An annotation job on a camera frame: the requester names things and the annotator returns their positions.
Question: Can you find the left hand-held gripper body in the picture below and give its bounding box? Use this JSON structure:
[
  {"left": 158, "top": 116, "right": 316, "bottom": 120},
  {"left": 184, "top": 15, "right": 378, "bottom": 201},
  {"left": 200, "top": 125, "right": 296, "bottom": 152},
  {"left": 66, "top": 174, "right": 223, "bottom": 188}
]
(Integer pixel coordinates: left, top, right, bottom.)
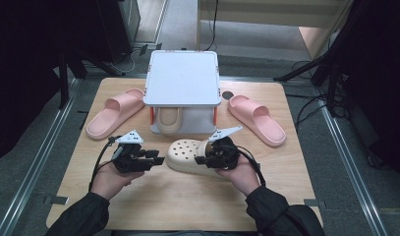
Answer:
[{"left": 111, "top": 130, "right": 153, "bottom": 174}]

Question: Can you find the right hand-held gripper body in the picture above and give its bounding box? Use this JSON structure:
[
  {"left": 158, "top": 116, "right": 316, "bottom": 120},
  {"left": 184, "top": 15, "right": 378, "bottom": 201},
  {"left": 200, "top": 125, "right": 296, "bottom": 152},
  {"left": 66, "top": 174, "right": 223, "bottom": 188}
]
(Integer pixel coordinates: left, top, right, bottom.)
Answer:
[{"left": 207, "top": 125, "right": 245, "bottom": 171}]

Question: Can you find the beige clog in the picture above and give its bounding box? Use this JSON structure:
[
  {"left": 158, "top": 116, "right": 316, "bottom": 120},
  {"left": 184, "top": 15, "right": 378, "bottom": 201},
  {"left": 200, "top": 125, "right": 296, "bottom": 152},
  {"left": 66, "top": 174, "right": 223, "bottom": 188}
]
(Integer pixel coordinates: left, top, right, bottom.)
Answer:
[
  {"left": 154, "top": 106, "right": 184, "bottom": 136},
  {"left": 164, "top": 138, "right": 222, "bottom": 177}
]

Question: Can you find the pink slipper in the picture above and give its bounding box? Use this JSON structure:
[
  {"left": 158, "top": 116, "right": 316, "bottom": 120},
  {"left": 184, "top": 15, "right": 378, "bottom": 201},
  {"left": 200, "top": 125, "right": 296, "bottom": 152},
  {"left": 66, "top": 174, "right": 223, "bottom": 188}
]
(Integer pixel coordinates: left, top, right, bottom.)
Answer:
[
  {"left": 86, "top": 87, "right": 145, "bottom": 141},
  {"left": 227, "top": 94, "right": 288, "bottom": 148}
]

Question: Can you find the white shoe rack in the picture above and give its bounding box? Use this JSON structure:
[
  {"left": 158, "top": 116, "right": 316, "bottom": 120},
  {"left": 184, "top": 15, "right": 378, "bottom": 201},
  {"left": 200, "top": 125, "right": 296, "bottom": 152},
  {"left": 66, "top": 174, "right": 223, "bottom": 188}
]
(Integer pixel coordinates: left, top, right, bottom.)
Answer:
[{"left": 142, "top": 49, "right": 223, "bottom": 136}]

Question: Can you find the person's right hand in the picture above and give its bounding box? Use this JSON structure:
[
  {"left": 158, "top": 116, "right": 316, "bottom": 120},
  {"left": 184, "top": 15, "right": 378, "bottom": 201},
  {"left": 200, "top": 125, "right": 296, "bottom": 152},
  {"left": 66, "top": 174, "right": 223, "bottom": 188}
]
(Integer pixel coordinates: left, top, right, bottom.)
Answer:
[{"left": 216, "top": 154, "right": 261, "bottom": 199}]

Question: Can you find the person's left hand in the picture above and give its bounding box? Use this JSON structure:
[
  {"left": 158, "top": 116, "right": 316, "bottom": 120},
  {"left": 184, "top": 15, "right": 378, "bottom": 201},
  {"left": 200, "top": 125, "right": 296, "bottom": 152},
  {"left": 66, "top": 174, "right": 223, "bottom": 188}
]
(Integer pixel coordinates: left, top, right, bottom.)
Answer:
[{"left": 89, "top": 159, "right": 145, "bottom": 202}]

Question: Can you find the black tripod stand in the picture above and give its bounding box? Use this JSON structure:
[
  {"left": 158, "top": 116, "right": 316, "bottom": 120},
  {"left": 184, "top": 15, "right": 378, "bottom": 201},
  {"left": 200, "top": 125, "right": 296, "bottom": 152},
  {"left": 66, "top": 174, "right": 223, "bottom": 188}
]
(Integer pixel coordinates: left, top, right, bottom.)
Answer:
[{"left": 273, "top": 0, "right": 363, "bottom": 117}]

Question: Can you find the black cabinet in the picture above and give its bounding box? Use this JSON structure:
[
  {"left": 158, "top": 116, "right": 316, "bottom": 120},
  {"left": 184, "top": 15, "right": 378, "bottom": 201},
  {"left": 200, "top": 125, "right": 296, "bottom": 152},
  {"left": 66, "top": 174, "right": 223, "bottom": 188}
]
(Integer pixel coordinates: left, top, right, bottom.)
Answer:
[{"left": 0, "top": 0, "right": 143, "bottom": 65}]

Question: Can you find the light wooden cabinet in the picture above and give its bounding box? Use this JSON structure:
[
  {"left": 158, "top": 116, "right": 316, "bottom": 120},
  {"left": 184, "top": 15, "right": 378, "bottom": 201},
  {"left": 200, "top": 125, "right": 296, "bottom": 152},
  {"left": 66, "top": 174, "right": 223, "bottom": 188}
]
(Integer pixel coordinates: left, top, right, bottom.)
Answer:
[{"left": 197, "top": 0, "right": 354, "bottom": 61}]

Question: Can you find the right hand-held gripper cable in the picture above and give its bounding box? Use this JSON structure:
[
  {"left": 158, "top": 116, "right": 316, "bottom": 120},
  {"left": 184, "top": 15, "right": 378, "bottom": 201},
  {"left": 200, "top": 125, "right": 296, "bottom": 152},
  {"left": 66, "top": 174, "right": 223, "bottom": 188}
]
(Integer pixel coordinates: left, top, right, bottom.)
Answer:
[{"left": 236, "top": 145, "right": 267, "bottom": 188}]

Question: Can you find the metal table bracket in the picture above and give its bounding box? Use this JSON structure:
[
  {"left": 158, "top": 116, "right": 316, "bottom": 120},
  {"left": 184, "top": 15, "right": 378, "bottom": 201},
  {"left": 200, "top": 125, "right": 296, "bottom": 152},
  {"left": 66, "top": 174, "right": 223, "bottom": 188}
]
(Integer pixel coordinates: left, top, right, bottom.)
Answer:
[
  {"left": 42, "top": 195, "right": 70, "bottom": 207},
  {"left": 303, "top": 198, "right": 327, "bottom": 209}
]

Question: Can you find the black floor cable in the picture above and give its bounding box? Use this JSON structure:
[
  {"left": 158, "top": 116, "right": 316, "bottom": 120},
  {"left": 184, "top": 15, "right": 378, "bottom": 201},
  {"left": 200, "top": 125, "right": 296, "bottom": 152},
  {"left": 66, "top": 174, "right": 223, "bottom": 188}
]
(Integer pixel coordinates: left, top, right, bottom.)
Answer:
[{"left": 290, "top": 59, "right": 331, "bottom": 131}]

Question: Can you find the metal floor rail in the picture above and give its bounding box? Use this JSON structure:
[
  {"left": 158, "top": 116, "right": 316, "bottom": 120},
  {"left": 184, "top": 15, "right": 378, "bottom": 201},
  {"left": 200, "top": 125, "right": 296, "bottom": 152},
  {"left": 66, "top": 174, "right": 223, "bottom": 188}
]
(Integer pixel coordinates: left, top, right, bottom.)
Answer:
[
  {"left": 317, "top": 97, "right": 390, "bottom": 236},
  {"left": 0, "top": 78, "right": 82, "bottom": 236}
]

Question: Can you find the white floor cable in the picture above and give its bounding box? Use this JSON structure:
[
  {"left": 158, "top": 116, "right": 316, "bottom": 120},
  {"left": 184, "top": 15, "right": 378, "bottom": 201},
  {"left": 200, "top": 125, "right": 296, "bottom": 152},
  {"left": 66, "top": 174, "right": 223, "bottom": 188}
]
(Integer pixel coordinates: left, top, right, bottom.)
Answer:
[{"left": 121, "top": 48, "right": 138, "bottom": 74}]

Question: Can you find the black hanging cable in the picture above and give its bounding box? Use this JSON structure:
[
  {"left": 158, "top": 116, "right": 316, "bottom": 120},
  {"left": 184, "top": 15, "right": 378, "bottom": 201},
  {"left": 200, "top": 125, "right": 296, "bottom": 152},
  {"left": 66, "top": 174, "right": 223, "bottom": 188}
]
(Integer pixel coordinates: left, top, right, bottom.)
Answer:
[{"left": 202, "top": 0, "right": 220, "bottom": 52}]

